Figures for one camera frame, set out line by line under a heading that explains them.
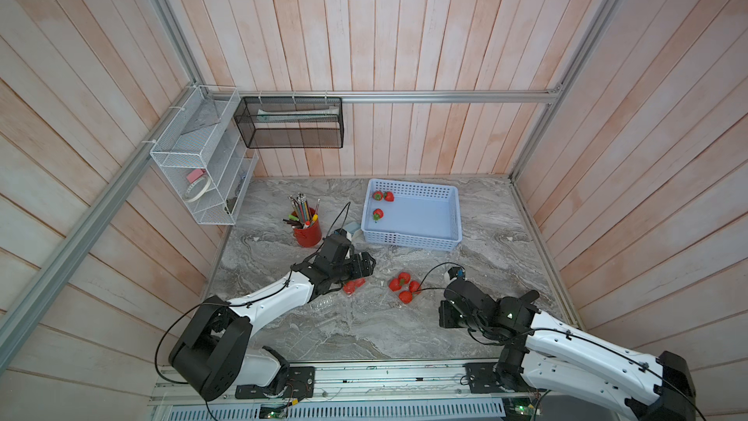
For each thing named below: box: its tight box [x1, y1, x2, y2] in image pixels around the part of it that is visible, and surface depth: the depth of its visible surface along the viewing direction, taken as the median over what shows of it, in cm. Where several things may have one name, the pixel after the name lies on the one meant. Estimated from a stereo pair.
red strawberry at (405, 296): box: [398, 290, 413, 305], surface depth 89 cm
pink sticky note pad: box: [187, 168, 206, 184], surface depth 84 cm
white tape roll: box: [184, 175, 212, 203], surface depth 83 cm
